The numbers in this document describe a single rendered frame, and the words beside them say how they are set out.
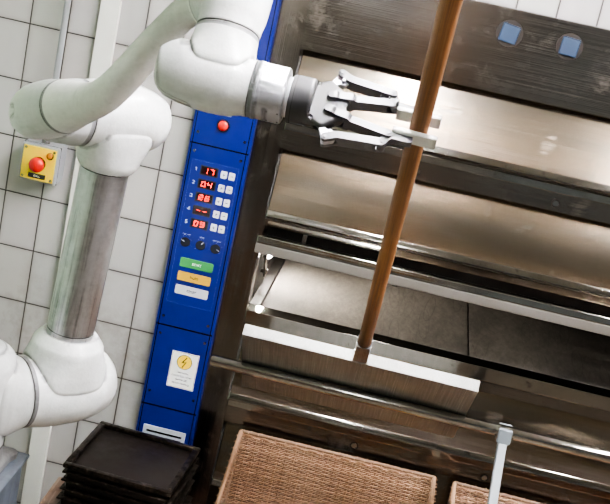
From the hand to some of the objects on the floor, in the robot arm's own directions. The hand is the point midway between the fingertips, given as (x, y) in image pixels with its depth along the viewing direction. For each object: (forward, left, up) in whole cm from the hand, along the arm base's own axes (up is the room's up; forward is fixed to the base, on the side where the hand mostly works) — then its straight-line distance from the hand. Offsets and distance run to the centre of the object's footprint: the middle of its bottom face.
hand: (416, 127), depth 189 cm
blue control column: (-47, +216, -196) cm, 295 cm away
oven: (+50, +217, -196) cm, 296 cm away
